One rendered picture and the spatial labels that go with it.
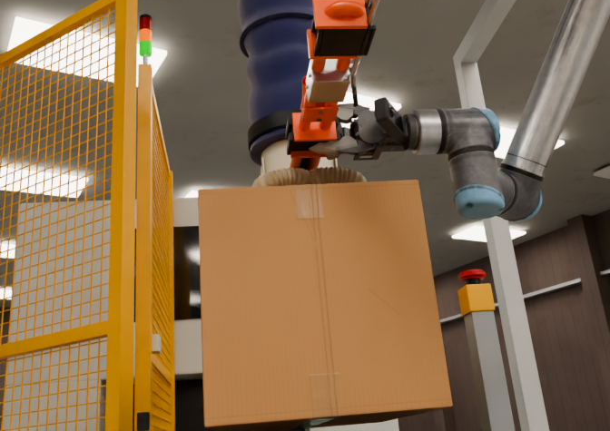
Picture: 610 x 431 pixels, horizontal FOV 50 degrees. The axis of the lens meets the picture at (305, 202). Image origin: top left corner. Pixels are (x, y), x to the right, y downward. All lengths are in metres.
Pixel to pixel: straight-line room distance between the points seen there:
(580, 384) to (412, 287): 11.38
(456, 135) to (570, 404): 11.46
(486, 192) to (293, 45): 0.59
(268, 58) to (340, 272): 0.62
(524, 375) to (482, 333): 2.52
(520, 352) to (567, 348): 8.35
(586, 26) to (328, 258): 0.70
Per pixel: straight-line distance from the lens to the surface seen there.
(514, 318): 4.28
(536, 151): 1.41
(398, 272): 1.15
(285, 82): 1.53
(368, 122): 1.29
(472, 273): 1.75
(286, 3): 1.63
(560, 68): 1.43
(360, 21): 0.96
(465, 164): 1.30
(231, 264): 1.13
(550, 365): 12.86
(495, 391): 1.72
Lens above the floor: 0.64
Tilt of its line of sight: 20 degrees up
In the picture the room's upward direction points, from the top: 5 degrees counter-clockwise
